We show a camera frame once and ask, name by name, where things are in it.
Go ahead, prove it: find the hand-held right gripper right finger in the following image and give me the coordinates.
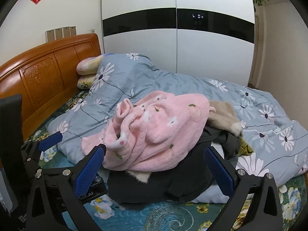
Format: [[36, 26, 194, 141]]
[[204, 147, 284, 231]]

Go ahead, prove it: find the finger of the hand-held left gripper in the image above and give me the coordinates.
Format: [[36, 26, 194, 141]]
[[21, 132, 63, 174]]

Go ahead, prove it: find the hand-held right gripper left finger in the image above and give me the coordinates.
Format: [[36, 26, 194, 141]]
[[25, 144, 107, 231]]

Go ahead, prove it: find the olive green garment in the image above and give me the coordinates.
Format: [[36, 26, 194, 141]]
[[238, 137, 254, 157]]

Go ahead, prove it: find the cream fleece garment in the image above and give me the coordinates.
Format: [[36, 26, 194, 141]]
[[126, 168, 154, 183]]

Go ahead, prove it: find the beige fleece garment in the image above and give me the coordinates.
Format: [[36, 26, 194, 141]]
[[208, 100, 246, 139]]

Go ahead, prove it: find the wooden bed headboard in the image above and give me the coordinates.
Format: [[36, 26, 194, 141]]
[[0, 33, 102, 141]]

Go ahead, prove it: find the dark grey garment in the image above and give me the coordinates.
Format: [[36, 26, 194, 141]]
[[107, 127, 242, 204]]

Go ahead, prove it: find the teal floral bed sheet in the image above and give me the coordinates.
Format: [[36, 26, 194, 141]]
[[20, 94, 308, 231]]

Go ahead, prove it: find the yellow green-flower pillow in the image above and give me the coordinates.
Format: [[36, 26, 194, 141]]
[[77, 74, 97, 90]]

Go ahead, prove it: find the pastel floral pillow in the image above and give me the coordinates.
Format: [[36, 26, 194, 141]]
[[76, 56, 104, 75]]

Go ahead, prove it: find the grey-blue daisy print duvet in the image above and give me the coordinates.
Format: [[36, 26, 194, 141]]
[[47, 52, 308, 204]]

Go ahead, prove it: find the white wardrobe with black band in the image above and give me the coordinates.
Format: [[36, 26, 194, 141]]
[[100, 0, 256, 87]]

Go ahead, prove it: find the wooden door frame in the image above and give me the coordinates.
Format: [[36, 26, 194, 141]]
[[248, 5, 267, 89]]

